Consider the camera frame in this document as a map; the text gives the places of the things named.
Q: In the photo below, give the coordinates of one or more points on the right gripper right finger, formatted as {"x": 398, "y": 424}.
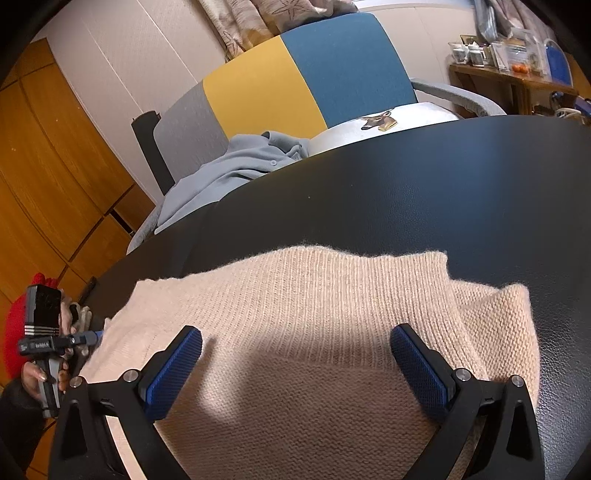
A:
{"x": 508, "y": 446}

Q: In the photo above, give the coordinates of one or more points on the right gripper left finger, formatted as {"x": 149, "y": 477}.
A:
{"x": 83, "y": 446}

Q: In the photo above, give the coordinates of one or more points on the beige knit sweater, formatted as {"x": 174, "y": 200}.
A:
{"x": 297, "y": 380}

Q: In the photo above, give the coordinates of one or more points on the left hand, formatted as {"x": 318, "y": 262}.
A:
{"x": 33, "y": 375}

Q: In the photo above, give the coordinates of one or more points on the red garment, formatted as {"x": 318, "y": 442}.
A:
{"x": 11, "y": 332}

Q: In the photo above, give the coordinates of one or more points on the pink knit garment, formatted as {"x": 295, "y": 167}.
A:
{"x": 81, "y": 313}

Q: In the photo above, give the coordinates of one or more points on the wooden wardrobe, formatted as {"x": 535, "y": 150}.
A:
{"x": 68, "y": 206}

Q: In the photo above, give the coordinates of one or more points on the light blue garment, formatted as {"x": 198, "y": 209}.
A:
{"x": 247, "y": 158}

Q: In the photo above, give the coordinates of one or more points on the white printed cushion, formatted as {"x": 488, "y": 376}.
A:
{"x": 374, "y": 125}

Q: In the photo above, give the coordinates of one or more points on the wooden side table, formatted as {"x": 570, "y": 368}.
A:
{"x": 518, "y": 92}

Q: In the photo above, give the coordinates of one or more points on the grey yellow blue sofa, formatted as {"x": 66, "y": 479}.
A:
{"x": 300, "y": 83}

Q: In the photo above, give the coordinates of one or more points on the blue round chair back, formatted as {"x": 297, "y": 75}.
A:
{"x": 558, "y": 64}

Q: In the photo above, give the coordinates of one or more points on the patterned beige curtain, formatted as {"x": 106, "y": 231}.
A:
{"x": 243, "y": 24}

